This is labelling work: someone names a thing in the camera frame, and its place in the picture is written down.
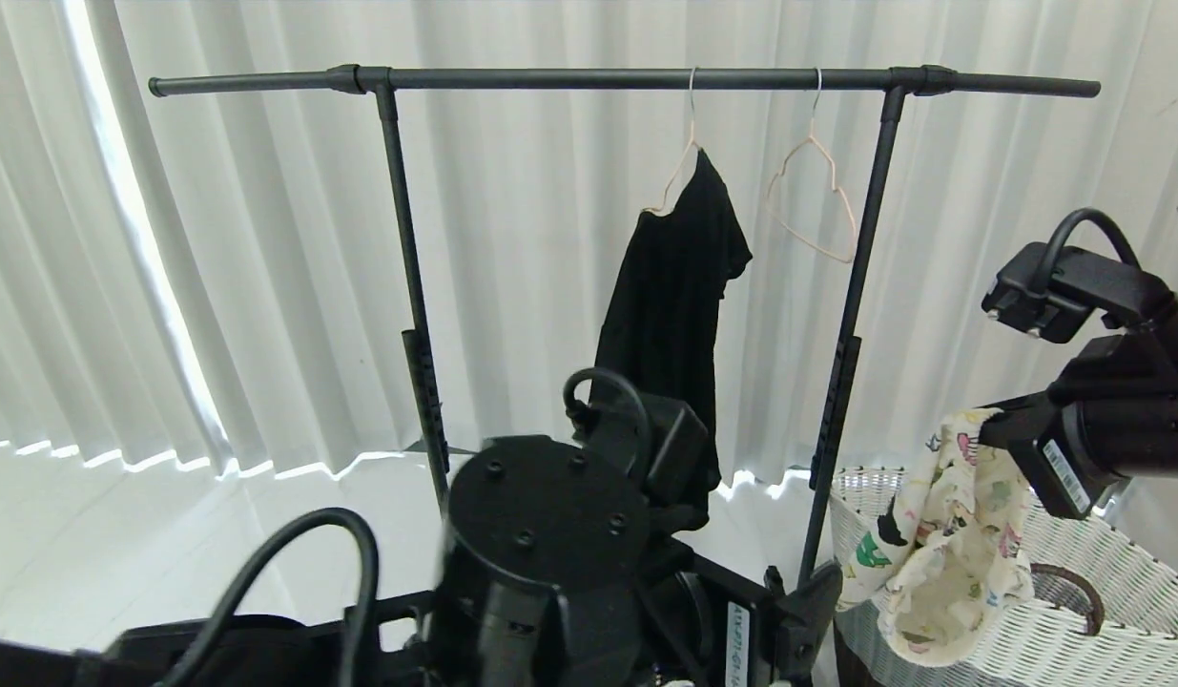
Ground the white curtain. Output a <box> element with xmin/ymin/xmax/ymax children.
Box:
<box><xmin>0</xmin><ymin>0</ymin><xmax>1178</xmax><ymax>583</ymax></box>

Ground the pink clothes hanger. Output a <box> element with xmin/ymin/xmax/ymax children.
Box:
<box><xmin>766</xmin><ymin>69</ymin><xmax>858</xmax><ymax>265</ymax></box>
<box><xmin>643</xmin><ymin>67</ymin><xmax>704</xmax><ymax>216</ymax></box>

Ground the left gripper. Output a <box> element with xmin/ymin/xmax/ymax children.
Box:
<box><xmin>646</xmin><ymin>553</ymin><xmax>844</xmax><ymax>687</ymax></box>

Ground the white laundry basket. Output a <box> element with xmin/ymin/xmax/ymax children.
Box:
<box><xmin>827</xmin><ymin>466</ymin><xmax>1178</xmax><ymax>687</ymax></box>

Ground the black clothes rack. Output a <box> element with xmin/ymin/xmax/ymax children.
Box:
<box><xmin>148</xmin><ymin>64</ymin><xmax>1102</xmax><ymax>593</ymax></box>

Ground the black garment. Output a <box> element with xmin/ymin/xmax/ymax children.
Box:
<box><xmin>589</xmin><ymin>148</ymin><xmax>754</xmax><ymax>531</ymax></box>

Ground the cream printed garment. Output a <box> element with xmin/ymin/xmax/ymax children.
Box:
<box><xmin>837</xmin><ymin>407</ymin><xmax>1036</xmax><ymax>669</ymax></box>

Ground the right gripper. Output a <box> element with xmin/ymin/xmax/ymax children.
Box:
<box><xmin>978</xmin><ymin>324</ymin><xmax>1178</xmax><ymax>521</ymax></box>

